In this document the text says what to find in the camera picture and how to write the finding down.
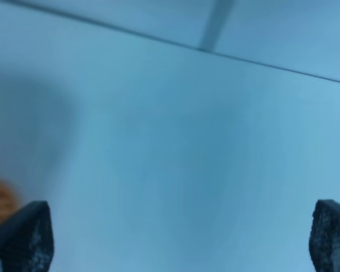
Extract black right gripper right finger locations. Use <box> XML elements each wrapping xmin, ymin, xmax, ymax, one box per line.
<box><xmin>308</xmin><ymin>199</ymin><xmax>340</xmax><ymax>272</ymax></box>

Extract orange woven wicker basket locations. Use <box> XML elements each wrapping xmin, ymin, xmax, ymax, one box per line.
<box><xmin>0</xmin><ymin>180</ymin><xmax>20</xmax><ymax>224</ymax></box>

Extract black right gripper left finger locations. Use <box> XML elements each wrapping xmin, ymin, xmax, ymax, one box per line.
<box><xmin>0</xmin><ymin>201</ymin><xmax>54</xmax><ymax>272</ymax></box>

